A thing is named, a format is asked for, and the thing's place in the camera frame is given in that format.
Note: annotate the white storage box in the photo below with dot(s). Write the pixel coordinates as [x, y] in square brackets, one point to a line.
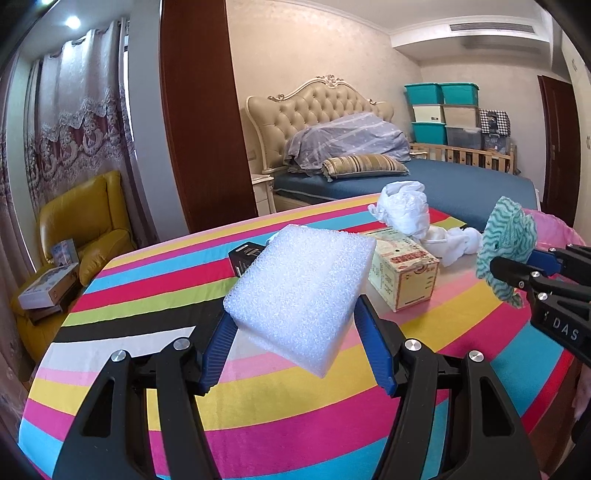
[428, 114]

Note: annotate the white nightstand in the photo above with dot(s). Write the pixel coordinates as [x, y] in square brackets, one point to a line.
[263, 194]

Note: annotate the beige printed carton box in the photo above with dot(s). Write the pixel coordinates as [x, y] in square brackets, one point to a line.
[401, 272]

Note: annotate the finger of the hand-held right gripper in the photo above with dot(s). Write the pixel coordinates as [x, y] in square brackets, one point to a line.
[545, 261]
[510, 272]

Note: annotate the wooden crib rail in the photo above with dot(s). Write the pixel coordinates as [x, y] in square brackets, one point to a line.
[457, 154]

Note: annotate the air conditioner vent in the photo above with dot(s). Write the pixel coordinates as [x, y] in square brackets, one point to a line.
[491, 27]

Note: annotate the striped colourful tablecloth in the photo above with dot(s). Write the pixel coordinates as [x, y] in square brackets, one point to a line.
[286, 415]

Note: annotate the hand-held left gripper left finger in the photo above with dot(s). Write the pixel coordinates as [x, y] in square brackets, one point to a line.
[217, 360]

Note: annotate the yellow leather armchair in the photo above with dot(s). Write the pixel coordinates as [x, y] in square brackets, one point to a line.
[92, 221]

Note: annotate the white plastic bag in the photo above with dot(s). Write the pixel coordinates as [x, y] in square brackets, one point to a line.
[404, 207]

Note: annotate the striped brown pillow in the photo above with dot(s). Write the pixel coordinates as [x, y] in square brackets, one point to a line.
[364, 165]

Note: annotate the pink bin with pink liner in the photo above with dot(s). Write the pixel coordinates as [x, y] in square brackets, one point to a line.
[554, 228]

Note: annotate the black box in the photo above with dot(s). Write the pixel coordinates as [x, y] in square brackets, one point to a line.
[242, 261]

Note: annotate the green white patterned cloth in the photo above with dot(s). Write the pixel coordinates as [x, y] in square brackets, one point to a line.
[508, 230]

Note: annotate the brown book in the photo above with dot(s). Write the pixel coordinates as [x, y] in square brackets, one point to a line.
[46, 314]

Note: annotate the large white foam block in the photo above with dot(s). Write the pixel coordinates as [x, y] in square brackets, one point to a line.
[295, 286]

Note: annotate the clear grey storage box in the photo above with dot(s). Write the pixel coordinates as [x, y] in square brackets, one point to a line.
[463, 137]

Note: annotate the dark bag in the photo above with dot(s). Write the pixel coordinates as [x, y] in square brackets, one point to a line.
[494, 142]

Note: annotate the flat white box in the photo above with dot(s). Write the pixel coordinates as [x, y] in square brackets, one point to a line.
[46, 286]

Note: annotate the beige tufted headboard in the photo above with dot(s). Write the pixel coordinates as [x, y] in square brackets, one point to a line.
[286, 115]

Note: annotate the dark red wooden partition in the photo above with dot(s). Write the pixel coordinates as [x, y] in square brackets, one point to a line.
[203, 115]

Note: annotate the small blue white box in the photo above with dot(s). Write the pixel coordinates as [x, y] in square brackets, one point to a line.
[62, 253]

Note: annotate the bed with blue sheet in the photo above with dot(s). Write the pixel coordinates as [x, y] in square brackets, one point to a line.
[461, 184]

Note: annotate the black white checkered bag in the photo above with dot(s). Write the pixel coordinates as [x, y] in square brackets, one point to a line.
[494, 121]

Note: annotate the ceiling spotlight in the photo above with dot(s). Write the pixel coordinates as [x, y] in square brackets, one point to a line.
[73, 21]

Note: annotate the grey blue duvet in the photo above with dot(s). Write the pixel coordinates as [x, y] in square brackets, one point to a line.
[346, 138]

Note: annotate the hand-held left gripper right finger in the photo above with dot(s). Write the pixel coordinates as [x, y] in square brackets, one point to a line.
[376, 350]

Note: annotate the patterned lace curtain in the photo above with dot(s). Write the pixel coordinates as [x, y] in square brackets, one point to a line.
[16, 184]
[87, 115]

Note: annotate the white wrapper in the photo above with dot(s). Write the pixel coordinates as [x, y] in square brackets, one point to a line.
[450, 244]

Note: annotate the brown wooden door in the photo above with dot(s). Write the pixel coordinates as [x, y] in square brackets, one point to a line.
[558, 152]

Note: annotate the beige storage box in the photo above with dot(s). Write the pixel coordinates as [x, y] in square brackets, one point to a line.
[460, 117]

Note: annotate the teal storage box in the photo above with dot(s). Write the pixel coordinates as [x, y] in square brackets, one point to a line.
[424, 94]
[460, 94]
[429, 133]

